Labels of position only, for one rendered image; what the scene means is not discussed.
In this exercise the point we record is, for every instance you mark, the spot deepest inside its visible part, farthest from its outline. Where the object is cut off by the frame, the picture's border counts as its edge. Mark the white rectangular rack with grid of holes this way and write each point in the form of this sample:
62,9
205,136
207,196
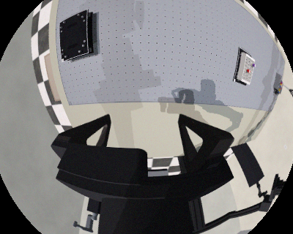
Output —
245,63

